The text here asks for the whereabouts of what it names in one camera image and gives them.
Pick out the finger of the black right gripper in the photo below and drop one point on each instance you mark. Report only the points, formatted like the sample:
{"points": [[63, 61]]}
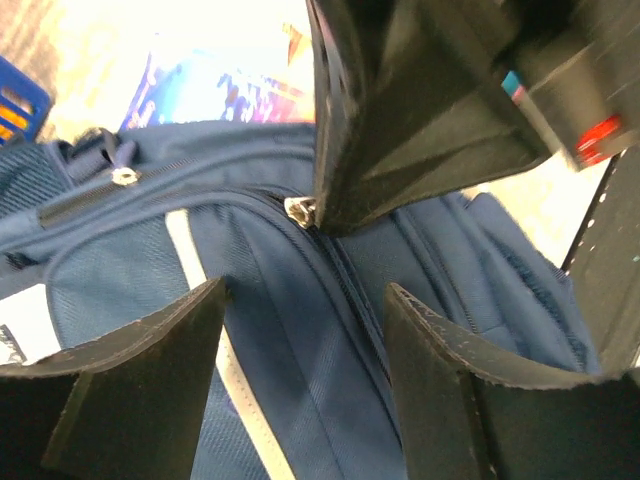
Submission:
{"points": [[347, 40]]}

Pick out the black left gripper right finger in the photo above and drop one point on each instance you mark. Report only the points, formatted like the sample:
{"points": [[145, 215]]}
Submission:
{"points": [[468, 409]]}

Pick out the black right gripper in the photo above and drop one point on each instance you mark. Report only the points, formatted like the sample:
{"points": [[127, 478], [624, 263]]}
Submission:
{"points": [[472, 91]]}

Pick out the blue Jane Eyre book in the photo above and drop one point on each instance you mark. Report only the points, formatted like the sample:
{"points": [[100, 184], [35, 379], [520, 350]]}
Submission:
{"points": [[269, 80]]}

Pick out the navy blue student backpack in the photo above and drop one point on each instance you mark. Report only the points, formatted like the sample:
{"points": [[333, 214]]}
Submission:
{"points": [[101, 233]]}

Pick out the blue plastic shopping basket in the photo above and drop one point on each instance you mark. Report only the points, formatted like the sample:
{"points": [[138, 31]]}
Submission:
{"points": [[24, 104]]}

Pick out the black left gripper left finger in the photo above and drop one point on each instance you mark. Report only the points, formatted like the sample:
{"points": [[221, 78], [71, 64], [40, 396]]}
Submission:
{"points": [[128, 405]]}

